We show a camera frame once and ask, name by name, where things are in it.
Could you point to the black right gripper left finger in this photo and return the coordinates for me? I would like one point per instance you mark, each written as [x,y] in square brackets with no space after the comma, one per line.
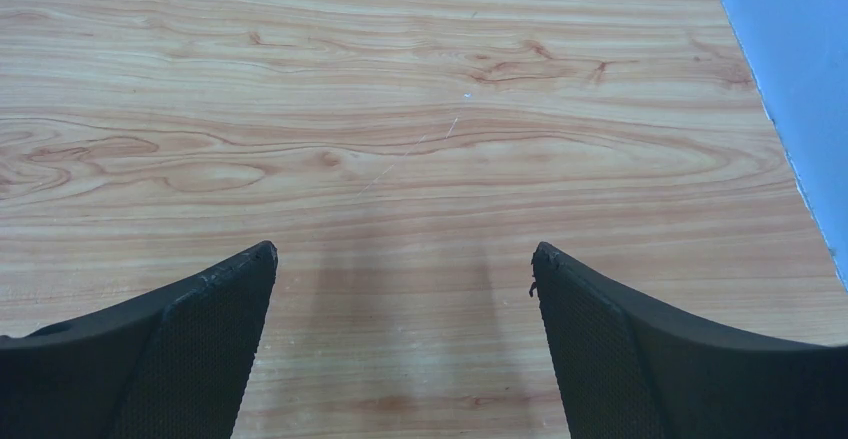
[171,363]

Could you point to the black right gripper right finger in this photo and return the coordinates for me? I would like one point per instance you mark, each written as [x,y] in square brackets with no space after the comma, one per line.
[630,366]

